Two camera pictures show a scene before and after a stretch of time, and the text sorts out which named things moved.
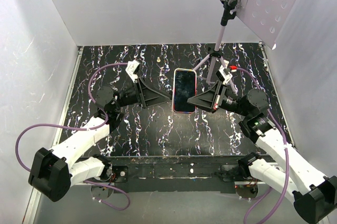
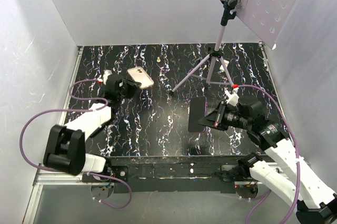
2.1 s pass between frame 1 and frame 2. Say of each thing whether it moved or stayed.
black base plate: stayed
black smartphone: moved
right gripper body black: moved
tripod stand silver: stayed
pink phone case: moved
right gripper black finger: moved
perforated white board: stayed
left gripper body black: moved
